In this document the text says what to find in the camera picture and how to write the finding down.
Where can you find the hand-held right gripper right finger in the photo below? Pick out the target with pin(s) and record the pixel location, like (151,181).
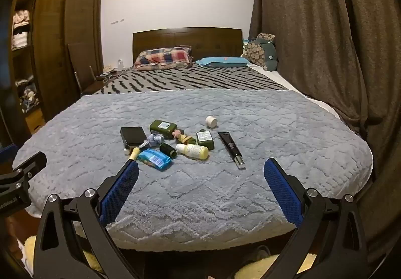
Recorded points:
(282,194)

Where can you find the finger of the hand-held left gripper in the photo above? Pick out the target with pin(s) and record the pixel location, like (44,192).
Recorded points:
(7,150)
(29,165)

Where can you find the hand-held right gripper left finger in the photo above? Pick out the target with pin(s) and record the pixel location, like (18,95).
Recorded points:
(120,191)

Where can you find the small cream tube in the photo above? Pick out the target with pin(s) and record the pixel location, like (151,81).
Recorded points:
(134,152)

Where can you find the light blue cloth scrap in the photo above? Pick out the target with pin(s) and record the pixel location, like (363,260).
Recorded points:
(153,140)

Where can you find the small figurine toy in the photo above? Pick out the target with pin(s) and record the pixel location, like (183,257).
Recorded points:
(178,134)

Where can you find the blue wipes packet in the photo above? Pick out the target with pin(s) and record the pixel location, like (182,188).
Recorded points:
(154,158)

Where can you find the yellow fluffy cloth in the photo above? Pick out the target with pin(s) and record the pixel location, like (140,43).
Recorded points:
(308,261)
(28,246)

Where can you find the black flat box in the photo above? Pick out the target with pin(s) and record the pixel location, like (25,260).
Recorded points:
(133,135)

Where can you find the black thread spool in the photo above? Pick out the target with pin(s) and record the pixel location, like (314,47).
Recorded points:
(167,150)

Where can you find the grey slipper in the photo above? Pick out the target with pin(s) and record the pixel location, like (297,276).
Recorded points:
(258,254)

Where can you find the large dark green bottle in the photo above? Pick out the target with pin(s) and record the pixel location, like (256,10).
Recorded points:
(163,128)

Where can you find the black cosmetic tube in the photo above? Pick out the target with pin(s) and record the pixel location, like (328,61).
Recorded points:
(227,141)

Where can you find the grey textured blanket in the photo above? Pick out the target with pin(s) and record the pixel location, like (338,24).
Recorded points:
(203,191)

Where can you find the white and yellow bottle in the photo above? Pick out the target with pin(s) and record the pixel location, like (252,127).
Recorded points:
(194,151)

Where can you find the small dark green bottle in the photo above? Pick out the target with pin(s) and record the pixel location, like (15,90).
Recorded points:
(205,138)

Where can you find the small white jar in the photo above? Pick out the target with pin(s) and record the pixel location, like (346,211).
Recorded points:
(211,122)

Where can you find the brown wooden wardrobe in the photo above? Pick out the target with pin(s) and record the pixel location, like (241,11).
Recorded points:
(53,47)

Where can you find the white bed sheet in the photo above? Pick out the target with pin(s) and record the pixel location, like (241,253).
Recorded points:
(272,73)

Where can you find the small white device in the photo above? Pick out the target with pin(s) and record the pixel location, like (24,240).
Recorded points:
(120,64)

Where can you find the black striped grey bed sheet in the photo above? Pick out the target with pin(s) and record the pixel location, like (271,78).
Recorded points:
(188,78)

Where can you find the plaid pillow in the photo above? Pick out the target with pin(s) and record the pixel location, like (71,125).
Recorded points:
(163,58)

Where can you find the blue pillow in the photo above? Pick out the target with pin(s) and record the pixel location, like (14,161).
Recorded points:
(222,62)

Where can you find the patterned cushion bag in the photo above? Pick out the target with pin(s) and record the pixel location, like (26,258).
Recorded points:
(260,50)

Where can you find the brown curtain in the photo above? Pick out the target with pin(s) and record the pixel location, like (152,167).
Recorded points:
(313,31)

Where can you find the brown wooden headboard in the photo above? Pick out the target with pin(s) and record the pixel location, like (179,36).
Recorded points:
(188,37)

